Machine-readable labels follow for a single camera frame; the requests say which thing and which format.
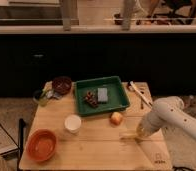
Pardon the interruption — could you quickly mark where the yellow banana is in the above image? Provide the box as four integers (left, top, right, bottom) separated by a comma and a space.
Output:
120, 133, 138, 139

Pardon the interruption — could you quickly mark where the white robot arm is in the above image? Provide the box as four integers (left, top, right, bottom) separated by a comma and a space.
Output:
136, 96, 196, 140

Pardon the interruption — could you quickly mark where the dark brown bowl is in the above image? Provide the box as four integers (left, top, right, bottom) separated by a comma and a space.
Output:
52, 76, 72, 95

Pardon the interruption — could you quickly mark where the orange red bowl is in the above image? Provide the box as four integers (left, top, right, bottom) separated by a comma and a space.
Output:
26, 129, 57, 162

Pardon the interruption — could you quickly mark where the red yellow apple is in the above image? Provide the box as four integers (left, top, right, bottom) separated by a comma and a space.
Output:
110, 112, 123, 126

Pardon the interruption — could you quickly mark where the grey sponge block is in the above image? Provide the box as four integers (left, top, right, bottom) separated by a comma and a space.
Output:
97, 88, 108, 103

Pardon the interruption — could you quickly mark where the green plastic tray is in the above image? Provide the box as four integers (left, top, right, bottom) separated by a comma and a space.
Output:
74, 76, 130, 117

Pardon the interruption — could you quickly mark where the dark grape bunch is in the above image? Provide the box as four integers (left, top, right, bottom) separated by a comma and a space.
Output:
84, 91, 98, 108

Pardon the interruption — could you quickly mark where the white cup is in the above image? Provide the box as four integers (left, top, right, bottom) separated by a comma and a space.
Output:
64, 115, 81, 133

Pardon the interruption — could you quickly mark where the wooden table board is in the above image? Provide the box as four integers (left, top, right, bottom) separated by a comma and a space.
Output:
18, 80, 174, 171

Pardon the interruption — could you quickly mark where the small silver foil item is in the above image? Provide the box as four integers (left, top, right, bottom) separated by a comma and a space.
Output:
46, 90, 62, 100

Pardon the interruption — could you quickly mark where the green glass cup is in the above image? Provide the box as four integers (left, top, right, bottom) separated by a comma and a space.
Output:
33, 90, 49, 107

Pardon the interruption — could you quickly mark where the white handled knife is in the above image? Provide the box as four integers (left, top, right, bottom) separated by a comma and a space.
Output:
129, 81, 152, 108

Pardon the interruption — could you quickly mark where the black clamp handle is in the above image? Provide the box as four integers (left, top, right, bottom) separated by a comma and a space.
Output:
18, 118, 26, 154

